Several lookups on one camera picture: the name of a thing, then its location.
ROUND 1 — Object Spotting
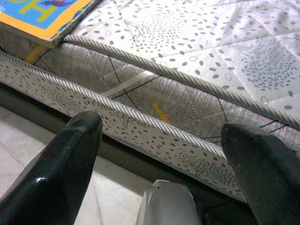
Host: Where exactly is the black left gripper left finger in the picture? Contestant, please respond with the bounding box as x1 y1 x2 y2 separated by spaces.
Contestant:
0 110 104 225

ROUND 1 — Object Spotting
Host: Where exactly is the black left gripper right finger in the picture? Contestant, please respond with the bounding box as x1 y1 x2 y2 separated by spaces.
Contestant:
221 121 300 225

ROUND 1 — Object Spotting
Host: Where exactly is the blue yellow children's book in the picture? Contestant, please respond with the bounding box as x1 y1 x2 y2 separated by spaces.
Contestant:
0 0 103 49

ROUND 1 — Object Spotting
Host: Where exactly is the spotted white bed base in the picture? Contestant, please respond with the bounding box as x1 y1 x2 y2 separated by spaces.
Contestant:
0 51 249 204

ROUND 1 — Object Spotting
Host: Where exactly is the white quilted spotted mattress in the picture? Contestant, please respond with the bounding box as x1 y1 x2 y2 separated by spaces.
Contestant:
0 0 300 155

